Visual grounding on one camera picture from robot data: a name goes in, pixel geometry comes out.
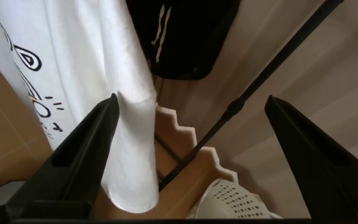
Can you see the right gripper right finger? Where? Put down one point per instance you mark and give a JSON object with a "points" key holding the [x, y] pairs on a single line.
{"points": [[322, 174]]}

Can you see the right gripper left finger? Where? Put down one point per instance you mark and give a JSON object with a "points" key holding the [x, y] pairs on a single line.
{"points": [[70, 168]]}

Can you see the white printed garment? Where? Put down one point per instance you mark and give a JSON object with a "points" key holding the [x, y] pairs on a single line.
{"points": [[89, 62]]}

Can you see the black garment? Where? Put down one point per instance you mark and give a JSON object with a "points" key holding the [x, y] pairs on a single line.
{"points": [[191, 40]]}

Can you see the white laundry basket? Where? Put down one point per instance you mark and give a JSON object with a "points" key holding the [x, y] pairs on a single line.
{"points": [[228, 199]]}

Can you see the black clothes rack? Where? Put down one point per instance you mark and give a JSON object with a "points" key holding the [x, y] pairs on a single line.
{"points": [[259, 81]]}

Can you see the beige curtain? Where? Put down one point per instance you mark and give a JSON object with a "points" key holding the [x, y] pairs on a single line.
{"points": [[306, 77]]}

